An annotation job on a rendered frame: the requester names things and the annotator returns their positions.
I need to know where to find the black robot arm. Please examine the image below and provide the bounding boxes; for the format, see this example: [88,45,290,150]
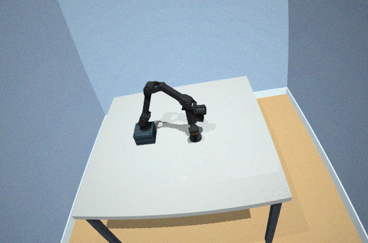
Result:
[137,81,206,132]

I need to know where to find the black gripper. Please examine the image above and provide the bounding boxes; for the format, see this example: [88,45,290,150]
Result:
[186,115,199,134]

